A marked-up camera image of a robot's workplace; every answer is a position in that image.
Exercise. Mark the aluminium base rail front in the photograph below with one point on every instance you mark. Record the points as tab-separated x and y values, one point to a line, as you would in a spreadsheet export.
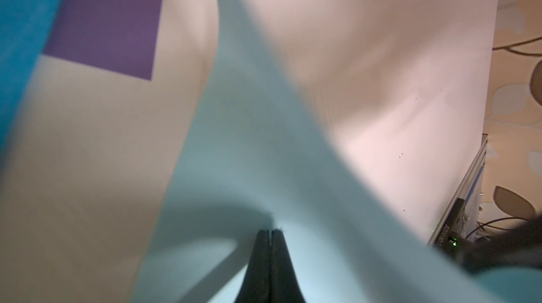
461	215

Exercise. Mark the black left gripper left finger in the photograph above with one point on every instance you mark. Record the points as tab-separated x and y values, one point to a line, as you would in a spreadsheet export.
255	287

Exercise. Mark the purple square paper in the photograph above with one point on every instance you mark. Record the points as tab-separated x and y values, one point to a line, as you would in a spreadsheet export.
115	35

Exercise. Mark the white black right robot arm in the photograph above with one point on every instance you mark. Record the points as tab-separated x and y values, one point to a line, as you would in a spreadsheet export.
517	248

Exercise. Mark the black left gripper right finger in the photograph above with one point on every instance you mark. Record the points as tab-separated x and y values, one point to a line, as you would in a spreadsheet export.
284	287

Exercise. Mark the light blue square paper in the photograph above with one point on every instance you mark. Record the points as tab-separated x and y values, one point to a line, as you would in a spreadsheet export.
254	159

